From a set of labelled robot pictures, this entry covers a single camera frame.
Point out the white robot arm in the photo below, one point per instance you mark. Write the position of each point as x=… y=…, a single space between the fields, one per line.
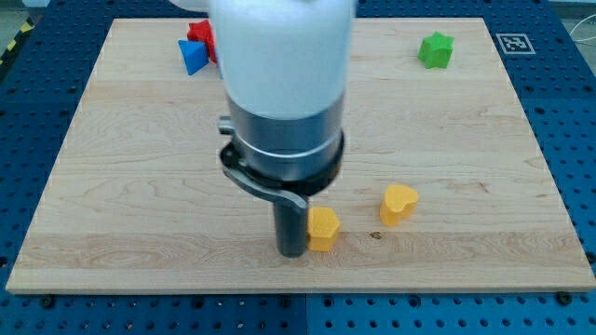
x=283 y=65

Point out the fiducial marker tag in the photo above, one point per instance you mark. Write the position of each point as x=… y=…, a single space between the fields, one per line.
x=515 y=44

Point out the green star block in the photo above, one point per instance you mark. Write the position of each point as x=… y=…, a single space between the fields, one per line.
x=436 y=50

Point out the yellow pentagon block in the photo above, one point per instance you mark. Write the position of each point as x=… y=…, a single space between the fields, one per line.
x=322 y=229

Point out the wooden board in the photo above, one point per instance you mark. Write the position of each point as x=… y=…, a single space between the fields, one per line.
x=420 y=175

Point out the blue triangle block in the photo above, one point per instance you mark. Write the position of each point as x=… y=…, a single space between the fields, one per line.
x=195 y=55

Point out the red block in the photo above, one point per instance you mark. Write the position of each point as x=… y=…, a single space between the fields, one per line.
x=202 y=32

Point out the yellow heart block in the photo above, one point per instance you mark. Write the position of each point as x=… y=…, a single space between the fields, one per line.
x=399 y=202

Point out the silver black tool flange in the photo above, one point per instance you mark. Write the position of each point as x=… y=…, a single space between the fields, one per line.
x=282 y=159

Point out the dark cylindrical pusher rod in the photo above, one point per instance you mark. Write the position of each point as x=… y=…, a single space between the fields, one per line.
x=291 y=227

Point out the black yellow hazard tape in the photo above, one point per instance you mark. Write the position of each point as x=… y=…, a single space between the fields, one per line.
x=15 y=45

